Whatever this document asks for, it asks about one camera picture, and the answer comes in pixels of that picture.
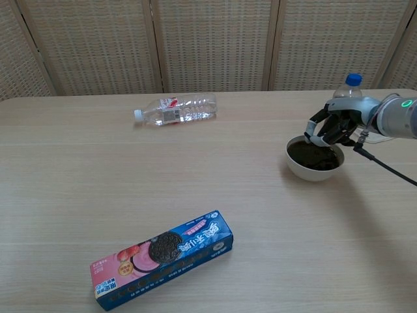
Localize clear plastic water bottle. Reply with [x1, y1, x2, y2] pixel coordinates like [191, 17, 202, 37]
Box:
[133, 93, 218, 127]

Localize woven bamboo screen panel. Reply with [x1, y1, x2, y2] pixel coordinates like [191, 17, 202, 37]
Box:
[0, 0, 58, 102]
[377, 0, 417, 91]
[14, 0, 164, 97]
[149, 0, 281, 94]
[268, 0, 413, 92]

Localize cola bottle with blue cap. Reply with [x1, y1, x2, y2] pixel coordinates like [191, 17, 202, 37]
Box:
[332, 73, 364, 100]

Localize white bowl with cola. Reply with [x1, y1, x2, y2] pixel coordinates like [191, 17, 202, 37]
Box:
[285, 136, 345, 182]

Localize blue pink cookie box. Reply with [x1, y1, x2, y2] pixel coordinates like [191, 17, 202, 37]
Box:
[89, 209, 235, 311]

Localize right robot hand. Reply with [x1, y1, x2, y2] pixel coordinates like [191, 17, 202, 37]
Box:
[303, 96, 381, 147]

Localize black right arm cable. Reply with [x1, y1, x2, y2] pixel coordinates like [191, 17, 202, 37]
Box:
[353, 130, 417, 187]

